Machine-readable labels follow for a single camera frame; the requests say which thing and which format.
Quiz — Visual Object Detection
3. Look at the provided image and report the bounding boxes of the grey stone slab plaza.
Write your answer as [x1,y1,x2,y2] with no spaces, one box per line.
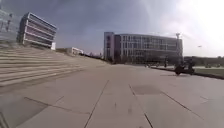
[0,63,224,128]

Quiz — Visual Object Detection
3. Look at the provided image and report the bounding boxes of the small white building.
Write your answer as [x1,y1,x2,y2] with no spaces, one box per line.
[70,46,85,56]

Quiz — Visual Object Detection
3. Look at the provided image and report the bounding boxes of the large curved office building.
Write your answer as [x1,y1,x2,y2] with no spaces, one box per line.
[103,31,184,65]

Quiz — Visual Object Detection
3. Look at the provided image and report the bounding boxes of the dark parked scooters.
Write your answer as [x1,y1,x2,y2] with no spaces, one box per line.
[173,58,197,77]

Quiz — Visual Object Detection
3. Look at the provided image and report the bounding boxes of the tall lamp pole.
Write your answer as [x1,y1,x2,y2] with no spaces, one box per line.
[175,32,182,41]

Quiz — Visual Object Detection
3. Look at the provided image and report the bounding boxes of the wide stone steps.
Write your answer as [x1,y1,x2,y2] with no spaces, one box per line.
[0,44,108,89]

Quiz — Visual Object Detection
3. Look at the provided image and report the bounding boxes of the grey striped building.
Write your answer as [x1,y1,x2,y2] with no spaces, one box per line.
[17,12,58,49]

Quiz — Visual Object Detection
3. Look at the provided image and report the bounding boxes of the dark kerb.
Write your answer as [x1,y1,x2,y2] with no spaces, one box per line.
[148,65,224,81]

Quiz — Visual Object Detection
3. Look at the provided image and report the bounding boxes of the row of dark trees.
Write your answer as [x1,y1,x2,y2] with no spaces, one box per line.
[183,55,224,68]

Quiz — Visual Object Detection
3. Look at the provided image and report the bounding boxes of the green lawn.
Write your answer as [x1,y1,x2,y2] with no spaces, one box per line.
[193,67,224,78]

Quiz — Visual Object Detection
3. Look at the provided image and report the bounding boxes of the glass fronted building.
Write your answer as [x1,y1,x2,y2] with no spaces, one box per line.
[0,8,21,44]

